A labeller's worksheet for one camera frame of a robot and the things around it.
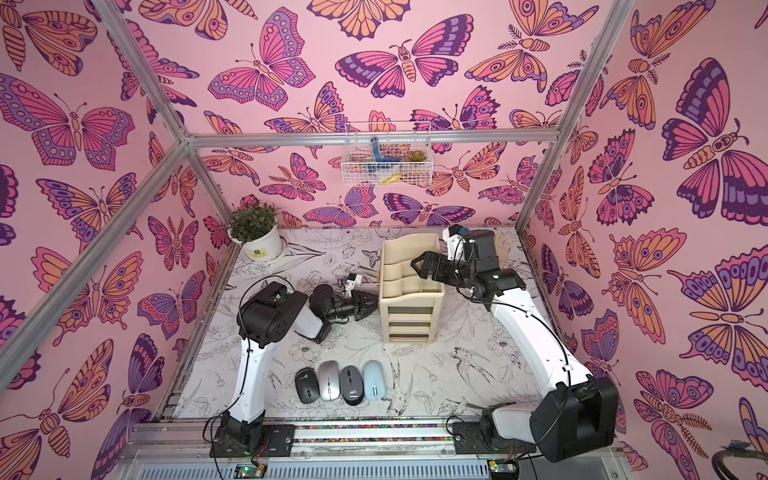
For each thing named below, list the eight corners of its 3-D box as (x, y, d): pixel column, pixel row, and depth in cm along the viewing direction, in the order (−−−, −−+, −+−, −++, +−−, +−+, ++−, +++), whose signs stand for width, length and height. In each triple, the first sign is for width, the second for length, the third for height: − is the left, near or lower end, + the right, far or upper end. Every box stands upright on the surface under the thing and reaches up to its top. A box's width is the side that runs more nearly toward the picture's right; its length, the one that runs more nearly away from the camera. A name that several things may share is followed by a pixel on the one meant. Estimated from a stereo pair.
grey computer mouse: (338, 405, 81) (337, 402, 79) (342, 369, 87) (340, 365, 85) (363, 405, 81) (362, 402, 79) (365, 369, 87) (364, 365, 85)
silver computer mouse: (321, 402, 82) (319, 400, 80) (321, 364, 88) (319, 361, 87) (341, 399, 82) (339, 396, 80) (339, 361, 89) (338, 358, 87)
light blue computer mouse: (362, 400, 82) (361, 397, 79) (364, 364, 88) (363, 360, 86) (385, 400, 82) (385, 397, 79) (385, 364, 88) (385, 360, 86)
